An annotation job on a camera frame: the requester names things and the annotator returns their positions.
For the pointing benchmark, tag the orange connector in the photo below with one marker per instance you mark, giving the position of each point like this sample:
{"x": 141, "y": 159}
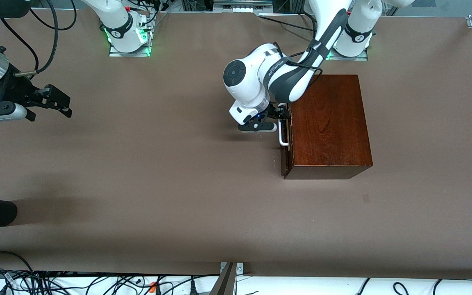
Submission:
{"x": 153, "y": 287}

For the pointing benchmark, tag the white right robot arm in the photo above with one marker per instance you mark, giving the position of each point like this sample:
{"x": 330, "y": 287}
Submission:
{"x": 121, "y": 28}

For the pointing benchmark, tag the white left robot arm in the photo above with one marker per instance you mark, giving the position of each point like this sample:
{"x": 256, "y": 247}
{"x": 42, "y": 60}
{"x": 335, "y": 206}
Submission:
{"x": 256, "y": 78}

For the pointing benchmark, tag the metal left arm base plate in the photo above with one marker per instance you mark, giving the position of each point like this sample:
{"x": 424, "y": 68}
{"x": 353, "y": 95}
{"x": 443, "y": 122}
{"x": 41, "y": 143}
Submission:
{"x": 361, "y": 58}

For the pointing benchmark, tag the metal bracket with dark bar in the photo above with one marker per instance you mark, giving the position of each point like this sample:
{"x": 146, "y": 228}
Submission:
{"x": 228, "y": 278}

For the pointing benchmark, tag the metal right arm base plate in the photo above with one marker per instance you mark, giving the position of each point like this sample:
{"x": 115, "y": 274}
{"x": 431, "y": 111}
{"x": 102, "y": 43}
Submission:
{"x": 115, "y": 53}

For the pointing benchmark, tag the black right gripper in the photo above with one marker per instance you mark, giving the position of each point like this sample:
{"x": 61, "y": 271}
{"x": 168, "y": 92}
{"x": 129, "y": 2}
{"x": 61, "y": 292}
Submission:
{"x": 16, "y": 87}

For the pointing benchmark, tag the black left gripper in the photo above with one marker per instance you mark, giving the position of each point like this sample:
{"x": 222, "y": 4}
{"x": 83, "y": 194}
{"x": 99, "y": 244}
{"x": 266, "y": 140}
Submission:
{"x": 277, "y": 111}

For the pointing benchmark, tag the white power strip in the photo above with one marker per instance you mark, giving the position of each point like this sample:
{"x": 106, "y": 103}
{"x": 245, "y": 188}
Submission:
{"x": 242, "y": 5}

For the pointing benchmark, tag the dark brown wooden cabinet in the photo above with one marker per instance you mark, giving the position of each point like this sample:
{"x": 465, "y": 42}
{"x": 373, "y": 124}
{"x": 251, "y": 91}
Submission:
{"x": 330, "y": 127}

